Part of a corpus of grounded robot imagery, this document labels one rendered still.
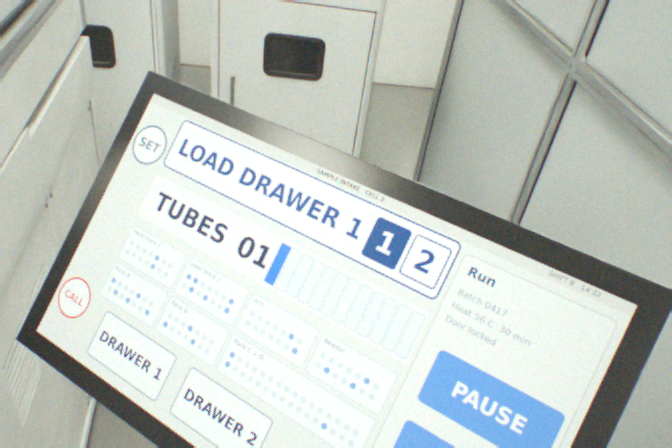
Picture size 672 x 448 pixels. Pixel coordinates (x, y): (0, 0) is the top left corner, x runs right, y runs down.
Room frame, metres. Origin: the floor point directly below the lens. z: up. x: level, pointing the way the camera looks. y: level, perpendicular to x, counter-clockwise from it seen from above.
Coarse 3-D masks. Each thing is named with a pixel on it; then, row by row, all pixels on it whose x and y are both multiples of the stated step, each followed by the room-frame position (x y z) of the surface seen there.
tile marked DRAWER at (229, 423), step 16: (192, 368) 0.32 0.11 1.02; (192, 384) 0.31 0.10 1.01; (208, 384) 0.31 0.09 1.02; (176, 400) 0.30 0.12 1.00; (192, 400) 0.30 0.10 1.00; (208, 400) 0.30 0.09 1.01; (224, 400) 0.30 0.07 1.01; (240, 400) 0.30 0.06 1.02; (176, 416) 0.29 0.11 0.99; (192, 416) 0.29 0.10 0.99; (208, 416) 0.29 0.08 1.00; (224, 416) 0.29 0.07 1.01; (240, 416) 0.29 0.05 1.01; (256, 416) 0.28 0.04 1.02; (208, 432) 0.28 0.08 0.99; (224, 432) 0.28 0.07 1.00; (240, 432) 0.28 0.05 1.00; (256, 432) 0.28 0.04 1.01
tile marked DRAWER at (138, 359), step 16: (112, 320) 0.36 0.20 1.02; (96, 336) 0.36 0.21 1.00; (112, 336) 0.35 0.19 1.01; (128, 336) 0.35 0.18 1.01; (144, 336) 0.35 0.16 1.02; (96, 352) 0.34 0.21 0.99; (112, 352) 0.34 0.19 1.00; (128, 352) 0.34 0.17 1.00; (144, 352) 0.34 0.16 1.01; (160, 352) 0.33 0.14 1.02; (112, 368) 0.33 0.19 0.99; (128, 368) 0.33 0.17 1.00; (144, 368) 0.33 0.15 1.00; (160, 368) 0.32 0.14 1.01; (144, 384) 0.32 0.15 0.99; (160, 384) 0.31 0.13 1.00
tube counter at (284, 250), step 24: (240, 240) 0.40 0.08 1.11; (264, 240) 0.39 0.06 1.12; (240, 264) 0.38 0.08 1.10; (264, 264) 0.38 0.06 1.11; (288, 264) 0.37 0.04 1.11; (312, 264) 0.37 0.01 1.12; (288, 288) 0.36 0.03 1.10; (312, 288) 0.35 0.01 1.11; (336, 288) 0.35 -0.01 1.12; (360, 288) 0.35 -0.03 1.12; (336, 312) 0.34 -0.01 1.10; (360, 312) 0.33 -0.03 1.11; (384, 312) 0.33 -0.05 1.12; (408, 312) 0.33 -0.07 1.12; (360, 336) 0.32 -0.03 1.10; (384, 336) 0.32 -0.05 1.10; (408, 336) 0.31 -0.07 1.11
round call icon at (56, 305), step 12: (72, 276) 0.40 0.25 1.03; (60, 288) 0.40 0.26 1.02; (72, 288) 0.39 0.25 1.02; (84, 288) 0.39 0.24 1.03; (96, 288) 0.39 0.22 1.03; (60, 300) 0.39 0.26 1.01; (72, 300) 0.38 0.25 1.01; (84, 300) 0.38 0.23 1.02; (60, 312) 0.38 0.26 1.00; (72, 312) 0.38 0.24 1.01; (84, 312) 0.37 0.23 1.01
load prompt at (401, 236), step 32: (192, 128) 0.49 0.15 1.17; (192, 160) 0.46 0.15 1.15; (224, 160) 0.45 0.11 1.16; (256, 160) 0.45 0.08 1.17; (224, 192) 0.43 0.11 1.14; (256, 192) 0.43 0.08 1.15; (288, 192) 0.42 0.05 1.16; (320, 192) 0.41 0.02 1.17; (288, 224) 0.40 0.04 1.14; (320, 224) 0.39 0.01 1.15; (352, 224) 0.39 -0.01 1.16; (384, 224) 0.38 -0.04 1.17; (416, 224) 0.38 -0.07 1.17; (352, 256) 0.37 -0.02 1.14; (384, 256) 0.36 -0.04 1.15; (416, 256) 0.36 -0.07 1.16; (448, 256) 0.35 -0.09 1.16; (416, 288) 0.34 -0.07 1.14
